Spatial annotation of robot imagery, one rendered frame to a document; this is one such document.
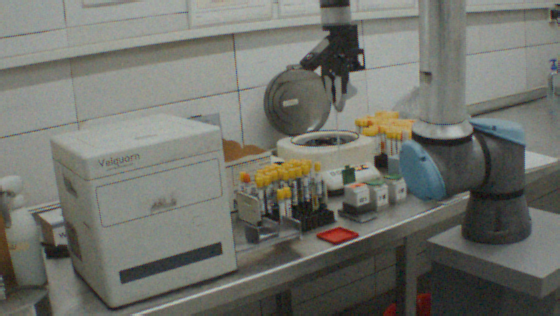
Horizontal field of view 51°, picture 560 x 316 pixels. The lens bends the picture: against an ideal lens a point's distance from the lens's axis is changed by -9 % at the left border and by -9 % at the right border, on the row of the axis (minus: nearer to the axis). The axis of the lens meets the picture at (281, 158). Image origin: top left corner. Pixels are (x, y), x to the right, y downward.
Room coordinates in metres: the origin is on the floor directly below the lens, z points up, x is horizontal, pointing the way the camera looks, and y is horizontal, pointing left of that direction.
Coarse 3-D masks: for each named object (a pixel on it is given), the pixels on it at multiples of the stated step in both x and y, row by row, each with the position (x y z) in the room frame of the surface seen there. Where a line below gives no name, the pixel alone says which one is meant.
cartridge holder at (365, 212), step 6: (342, 204) 1.45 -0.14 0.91; (348, 204) 1.43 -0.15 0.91; (366, 204) 1.42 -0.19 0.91; (342, 210) 1.45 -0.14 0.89; (348, 210) 1.44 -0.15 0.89; (354, 210) 1.42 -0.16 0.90; (360, 210) 1.41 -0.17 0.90; (366, 210) 1.42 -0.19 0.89; (372, 210) 1.43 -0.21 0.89; (348, 216) 1.43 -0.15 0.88; (354, 216) 1.41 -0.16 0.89; (360, 216) 1.40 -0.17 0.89; (366, 216) 1.40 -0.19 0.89; (372, 216) 1.41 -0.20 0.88; (378, 216) 1.42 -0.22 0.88
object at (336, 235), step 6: (336, 228) 1.36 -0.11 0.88; (342, 228) 1.35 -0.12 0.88; (318, 234) 1.33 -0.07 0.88; (324, 234) 1.34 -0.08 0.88; (330, 234) 1.33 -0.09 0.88; (336, 234) 1.33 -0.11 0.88; (342, 234) 1.33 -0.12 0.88; (348, 234) 1.32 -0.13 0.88; (354, 234) 1.31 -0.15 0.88; (324, 240) 1.30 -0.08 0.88; (330, 240) 1.29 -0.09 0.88; (336, 240) 1.29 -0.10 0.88; (342, 240) 1.28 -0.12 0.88
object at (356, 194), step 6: (348, 186) 1.44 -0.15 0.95; (354, 186) 1.44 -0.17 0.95; (360, 186) 1.44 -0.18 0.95; (366, 186) 1.44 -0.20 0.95; (348, 192) 1.44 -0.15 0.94; (354, 192) 1.42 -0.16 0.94; (360, 192) 1.42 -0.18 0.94; (366, 192) 1.43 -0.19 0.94; (348, 198) 1.44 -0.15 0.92; (354, 198) 1.42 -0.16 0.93; (360, 198) 1.42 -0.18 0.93; (366, 198) 1.43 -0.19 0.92; (354, 204) 1.42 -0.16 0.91; (360, 204) 1.42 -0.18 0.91
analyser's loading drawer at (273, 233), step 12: (288, 216) 1.31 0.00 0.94; (252, 228) 1.24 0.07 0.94; (264, 228) 1.29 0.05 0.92; (276, 228) 1.25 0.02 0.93; (288, 228) 1.30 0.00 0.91; (300, 228) 1.27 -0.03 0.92; (240, 240) 1.25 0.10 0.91; (252, 240) 1.24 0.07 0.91; (264, 240) 1.23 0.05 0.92; (276, 240) 1.24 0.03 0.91; (240, 252) 1.19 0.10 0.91
